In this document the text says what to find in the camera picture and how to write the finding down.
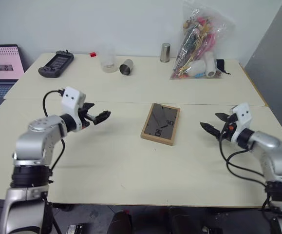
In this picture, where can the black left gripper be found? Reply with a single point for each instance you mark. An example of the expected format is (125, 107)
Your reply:
(84, 116)

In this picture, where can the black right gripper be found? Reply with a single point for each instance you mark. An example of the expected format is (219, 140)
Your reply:
(228, 131)

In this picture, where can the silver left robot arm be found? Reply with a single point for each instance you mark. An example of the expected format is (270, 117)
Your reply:
(33, 143)

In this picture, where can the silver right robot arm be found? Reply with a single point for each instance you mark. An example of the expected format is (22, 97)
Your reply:
(272, 148)

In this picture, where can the clear plastic cup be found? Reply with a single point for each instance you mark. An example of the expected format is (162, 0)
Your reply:
(107, 62)

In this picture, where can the wide steel cup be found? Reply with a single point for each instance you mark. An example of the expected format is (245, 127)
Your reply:
(126, 67)

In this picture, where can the wooden framed digital clock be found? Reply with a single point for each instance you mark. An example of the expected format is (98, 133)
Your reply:
(160, 124)

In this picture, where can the small red block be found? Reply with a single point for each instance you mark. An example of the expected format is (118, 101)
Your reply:
(93, 54)

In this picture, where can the black handheld game console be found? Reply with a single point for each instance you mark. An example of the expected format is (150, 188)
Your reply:
(56, 64)

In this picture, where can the clear plastic bag of flowers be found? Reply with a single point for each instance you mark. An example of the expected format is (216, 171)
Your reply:
(194, 41)

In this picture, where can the tall steel cup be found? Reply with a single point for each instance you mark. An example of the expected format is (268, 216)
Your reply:
(165, 52)

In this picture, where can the black tripod stand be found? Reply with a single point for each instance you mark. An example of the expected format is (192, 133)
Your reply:
(48, 214)

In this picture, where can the dark rounded shape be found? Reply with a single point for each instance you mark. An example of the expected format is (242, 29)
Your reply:
(120, 223)

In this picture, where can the small black box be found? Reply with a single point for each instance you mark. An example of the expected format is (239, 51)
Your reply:
(75, 229)

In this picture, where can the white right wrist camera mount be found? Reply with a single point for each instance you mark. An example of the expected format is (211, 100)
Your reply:
(243, 114)

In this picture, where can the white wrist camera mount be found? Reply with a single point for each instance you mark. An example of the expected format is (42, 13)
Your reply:
(70, 97)
(243, 114)

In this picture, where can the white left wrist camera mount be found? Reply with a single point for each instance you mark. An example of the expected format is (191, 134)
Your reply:
(70, 97)

